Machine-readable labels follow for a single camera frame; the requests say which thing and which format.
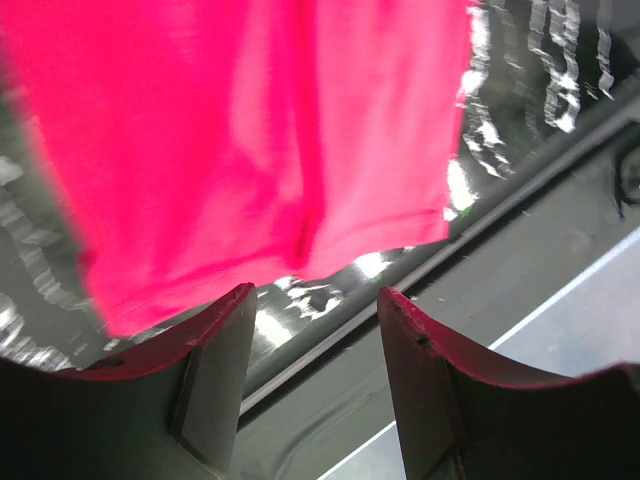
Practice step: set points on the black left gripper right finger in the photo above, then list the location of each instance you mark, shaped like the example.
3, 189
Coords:
464, 411

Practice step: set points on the magenta pink t-shirt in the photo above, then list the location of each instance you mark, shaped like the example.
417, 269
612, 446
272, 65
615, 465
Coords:
197, 145

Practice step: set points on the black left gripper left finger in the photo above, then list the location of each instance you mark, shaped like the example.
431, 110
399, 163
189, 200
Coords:
167, 408

